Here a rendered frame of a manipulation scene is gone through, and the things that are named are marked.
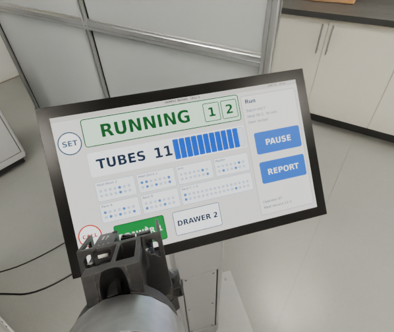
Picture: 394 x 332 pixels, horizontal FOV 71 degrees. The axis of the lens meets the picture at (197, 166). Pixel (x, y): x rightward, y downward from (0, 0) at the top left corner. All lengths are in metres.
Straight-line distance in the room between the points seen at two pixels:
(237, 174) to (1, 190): 2.09
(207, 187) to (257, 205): 0.11
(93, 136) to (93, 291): 0.37
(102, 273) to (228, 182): 0.39
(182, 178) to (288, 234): 1.33
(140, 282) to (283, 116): 0.47
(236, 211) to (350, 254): 1.34
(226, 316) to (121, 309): 1.32
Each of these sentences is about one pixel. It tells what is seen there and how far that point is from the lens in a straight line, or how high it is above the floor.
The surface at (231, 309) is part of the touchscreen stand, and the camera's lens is 1.50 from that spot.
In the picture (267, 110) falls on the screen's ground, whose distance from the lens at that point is 0.59.
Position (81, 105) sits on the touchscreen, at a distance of 0.55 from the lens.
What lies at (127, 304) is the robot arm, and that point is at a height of 1.28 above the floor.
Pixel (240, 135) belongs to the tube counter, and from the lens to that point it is 0.56.
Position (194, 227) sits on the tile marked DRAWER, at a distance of 0.55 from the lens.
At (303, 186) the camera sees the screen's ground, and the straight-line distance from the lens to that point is 0.62.
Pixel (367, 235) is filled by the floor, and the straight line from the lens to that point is 1.97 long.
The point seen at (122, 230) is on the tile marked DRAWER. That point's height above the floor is 1.01.
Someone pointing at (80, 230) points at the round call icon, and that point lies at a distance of 0.55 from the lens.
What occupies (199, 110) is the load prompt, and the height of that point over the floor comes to 1.16.
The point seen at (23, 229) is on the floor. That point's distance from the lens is 2.10.
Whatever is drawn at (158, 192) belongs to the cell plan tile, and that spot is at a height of 1.06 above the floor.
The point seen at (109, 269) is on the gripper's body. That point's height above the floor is 1.27.
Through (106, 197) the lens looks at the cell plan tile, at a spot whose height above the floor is 1.06.
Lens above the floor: 1.44
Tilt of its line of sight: 43 degrees down
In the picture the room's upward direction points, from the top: 2 degrees counter-clockwise
